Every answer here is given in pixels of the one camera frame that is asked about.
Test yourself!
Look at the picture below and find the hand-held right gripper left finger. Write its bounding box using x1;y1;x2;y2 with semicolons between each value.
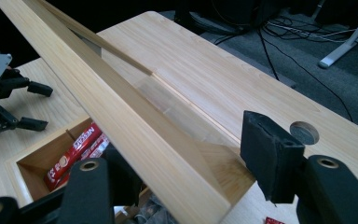
57;144;145;224

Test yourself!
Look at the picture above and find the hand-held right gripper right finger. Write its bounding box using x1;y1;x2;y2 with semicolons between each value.
240;109;358;224

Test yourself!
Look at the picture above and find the bundle of red sachets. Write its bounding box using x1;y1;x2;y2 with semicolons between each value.
43;121;110;192

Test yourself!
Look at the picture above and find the red coffee stick sachet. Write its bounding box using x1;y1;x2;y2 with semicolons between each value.
264;216;286;224

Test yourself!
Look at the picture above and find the wooden tea box glass lid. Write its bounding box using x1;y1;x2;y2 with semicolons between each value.
0;0;257;224

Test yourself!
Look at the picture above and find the thin black floor cable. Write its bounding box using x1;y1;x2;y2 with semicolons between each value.
260;31;354;123

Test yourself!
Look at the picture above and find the long black floor cable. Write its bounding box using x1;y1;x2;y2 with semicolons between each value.
213;29;254;47

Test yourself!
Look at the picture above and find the white desk frame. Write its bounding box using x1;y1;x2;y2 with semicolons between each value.
318;2;358;70

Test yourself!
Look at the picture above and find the bundle of floor cables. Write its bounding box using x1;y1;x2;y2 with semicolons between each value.
266;13;358;44

